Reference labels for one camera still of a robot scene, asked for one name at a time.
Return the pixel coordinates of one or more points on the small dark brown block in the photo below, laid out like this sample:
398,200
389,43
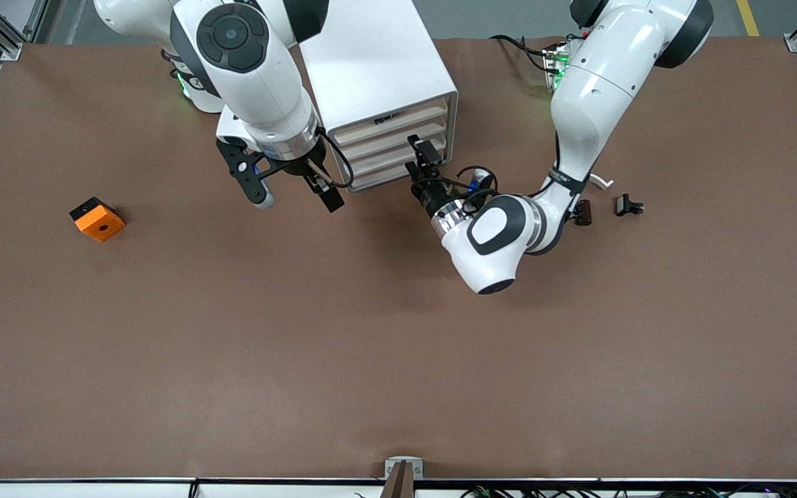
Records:
583,211

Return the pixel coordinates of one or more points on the white curved pipe clamp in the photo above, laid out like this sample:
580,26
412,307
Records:
600,181

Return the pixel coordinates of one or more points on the small black switch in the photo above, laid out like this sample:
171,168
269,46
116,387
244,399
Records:
623,205

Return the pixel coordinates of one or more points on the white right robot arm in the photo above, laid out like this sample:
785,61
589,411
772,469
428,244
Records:
260,90

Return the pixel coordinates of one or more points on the orange and black button box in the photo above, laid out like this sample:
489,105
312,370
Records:
101,225

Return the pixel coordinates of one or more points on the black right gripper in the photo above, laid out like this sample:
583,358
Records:
299,168

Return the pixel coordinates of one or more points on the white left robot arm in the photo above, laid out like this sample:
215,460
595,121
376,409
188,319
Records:
592,90

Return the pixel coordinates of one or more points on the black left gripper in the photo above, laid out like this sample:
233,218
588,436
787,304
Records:
428,194

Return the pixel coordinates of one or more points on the white table edge rail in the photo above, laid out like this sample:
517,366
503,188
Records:
94,488

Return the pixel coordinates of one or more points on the metal table edge bracket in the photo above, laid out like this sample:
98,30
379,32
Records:
404,463

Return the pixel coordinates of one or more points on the brown table cover mat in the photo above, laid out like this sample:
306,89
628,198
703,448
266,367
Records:
398,346

